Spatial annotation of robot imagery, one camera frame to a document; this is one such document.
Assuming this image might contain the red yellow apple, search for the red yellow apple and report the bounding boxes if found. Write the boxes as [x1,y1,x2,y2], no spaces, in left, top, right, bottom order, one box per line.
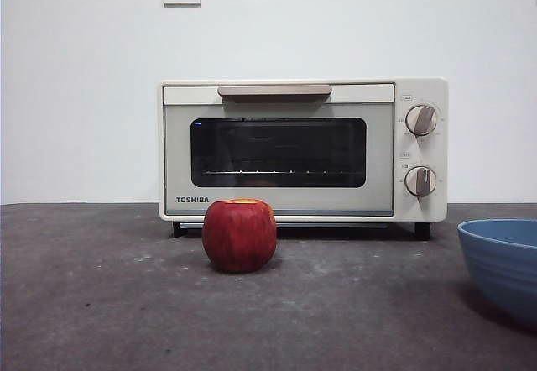
[201,197,279,274]

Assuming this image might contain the oven door with beige handle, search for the oven door with beige handle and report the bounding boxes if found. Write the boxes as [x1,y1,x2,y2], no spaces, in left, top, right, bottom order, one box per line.
[162,83,396,217]

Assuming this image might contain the blue ribbed bowl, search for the blue ribbed bowl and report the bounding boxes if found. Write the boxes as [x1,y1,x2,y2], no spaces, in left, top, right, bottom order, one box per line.
[456,218,537,332]

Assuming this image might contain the oven timer knob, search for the oven timer knob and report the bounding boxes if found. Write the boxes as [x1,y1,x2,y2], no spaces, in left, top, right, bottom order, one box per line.
[403,165,438,198]

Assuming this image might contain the cream Toshiba toaster oven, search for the cream Toshiba toaster oven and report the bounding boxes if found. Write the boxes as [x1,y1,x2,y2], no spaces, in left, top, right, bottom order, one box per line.
[158,76,450,240]

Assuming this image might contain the oven temperature knob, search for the oven temperature knob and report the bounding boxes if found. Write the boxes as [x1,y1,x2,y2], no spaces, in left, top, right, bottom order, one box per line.
[405,103,441,138]

